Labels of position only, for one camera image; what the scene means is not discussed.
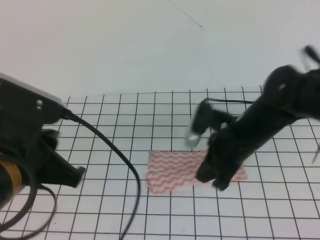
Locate pink wavy striped towel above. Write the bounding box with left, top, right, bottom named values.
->
left=145, top=149, right=249, bottom=195

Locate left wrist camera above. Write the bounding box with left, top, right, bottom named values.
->
left=0, top=73, right=65, bottom=151

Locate white grid tablecloth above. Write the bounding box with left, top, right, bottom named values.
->
left=36, top=87, right=320, bottom=240

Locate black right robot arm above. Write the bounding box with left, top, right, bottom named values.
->
left=189, top=65, right=320, bottom=191

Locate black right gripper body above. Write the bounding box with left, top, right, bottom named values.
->
left=196, top=122, right=260, bottom=191

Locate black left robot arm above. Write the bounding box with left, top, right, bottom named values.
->
left=0, top=129, right=86, bottom=207

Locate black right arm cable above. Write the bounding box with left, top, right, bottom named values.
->
left=204, top=97, right=256, bottom=105

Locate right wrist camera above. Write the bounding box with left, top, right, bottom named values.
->
left=184, top=97, right=236, bottom=149

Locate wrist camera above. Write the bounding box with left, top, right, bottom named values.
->
left=0, top=73, right=65, bottom=151
left=184, top=97, right=236, bottom=149

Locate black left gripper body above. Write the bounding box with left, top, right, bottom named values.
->
left=0, top=129, right=86, bottom=188

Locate black left camera cable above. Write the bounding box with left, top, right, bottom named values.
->
left=0, top=107, right=142, bottom=240

